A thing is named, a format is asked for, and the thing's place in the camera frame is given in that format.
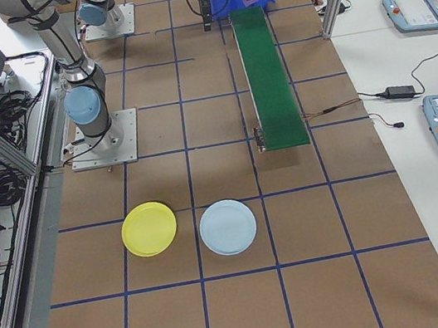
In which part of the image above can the light blue plastic plate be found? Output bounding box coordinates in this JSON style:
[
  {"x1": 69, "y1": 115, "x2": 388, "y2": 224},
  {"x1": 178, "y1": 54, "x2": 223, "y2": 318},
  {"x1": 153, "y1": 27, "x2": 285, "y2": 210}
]
[{"x1": 195, "y1": 195, "x2": 262, "y2": 261}]

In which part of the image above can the yellow plastic plate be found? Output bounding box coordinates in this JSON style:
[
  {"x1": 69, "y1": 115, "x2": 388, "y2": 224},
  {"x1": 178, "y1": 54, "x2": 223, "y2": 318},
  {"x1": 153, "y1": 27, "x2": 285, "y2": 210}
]
[{"x1": 117, "y1": 197, "x2": 183, "y2": 261}]

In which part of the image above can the green belt conveyor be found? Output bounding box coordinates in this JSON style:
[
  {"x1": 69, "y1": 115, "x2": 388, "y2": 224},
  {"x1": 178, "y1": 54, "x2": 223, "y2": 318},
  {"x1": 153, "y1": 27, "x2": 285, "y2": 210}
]
[{"x1": 227, "y1": 0, "x2": 312, "y2": 156}]

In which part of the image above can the black power adapter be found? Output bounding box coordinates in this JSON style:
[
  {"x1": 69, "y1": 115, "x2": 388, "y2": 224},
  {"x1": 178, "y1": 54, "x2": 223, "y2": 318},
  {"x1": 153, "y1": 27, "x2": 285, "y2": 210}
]
[{"x1": 374, "y1": 82, "x2": 417, "y2": 104}]

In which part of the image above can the white desk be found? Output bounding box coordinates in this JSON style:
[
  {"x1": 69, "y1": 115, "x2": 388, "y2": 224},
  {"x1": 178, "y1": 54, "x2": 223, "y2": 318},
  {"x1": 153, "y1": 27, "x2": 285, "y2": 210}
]
[{"x1": 295, "y1": 0, "x2": 438, "y2": 320}]

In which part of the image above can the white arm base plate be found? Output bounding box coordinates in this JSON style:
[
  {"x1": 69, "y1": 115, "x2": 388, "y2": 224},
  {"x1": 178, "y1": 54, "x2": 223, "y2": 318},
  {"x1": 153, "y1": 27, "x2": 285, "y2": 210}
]
[
  {"x1": 79, "y1": 2, "x2": 139, "y2": 43},
  {"x1": 63, "y1": 106, "x2": 146, "y2": 173}
]

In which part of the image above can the thin black wire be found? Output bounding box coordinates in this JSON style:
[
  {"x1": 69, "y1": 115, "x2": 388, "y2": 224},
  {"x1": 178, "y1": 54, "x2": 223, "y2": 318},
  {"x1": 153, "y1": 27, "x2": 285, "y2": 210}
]
[{"x1": 302, "y1": 99, "x2": 363, "y2": 120}]

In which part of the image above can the short black plug cable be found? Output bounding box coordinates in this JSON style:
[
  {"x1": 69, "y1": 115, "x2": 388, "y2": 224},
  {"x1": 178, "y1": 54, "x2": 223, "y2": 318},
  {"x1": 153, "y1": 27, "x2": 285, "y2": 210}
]
[{"x1": 368, "y1": 110, "x2": 406, "y2": 134}]

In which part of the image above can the black adapter power cord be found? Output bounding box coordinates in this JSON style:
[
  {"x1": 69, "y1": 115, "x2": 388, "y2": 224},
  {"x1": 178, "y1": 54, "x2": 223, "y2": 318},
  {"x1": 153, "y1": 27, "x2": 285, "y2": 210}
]
[{"x1": 353, "y1": 53, "x2": 438, "y2": 107}]

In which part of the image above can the coiled black cable bundle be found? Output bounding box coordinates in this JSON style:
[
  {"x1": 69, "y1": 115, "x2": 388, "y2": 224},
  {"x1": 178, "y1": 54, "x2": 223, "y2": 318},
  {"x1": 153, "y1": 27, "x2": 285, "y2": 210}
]
[
  {"x1": 0, "y1": 167, "x2": 29, "y2": 208},
  {"x1": 0, "y1": 86, "x2": 51, "y2": 145}
]

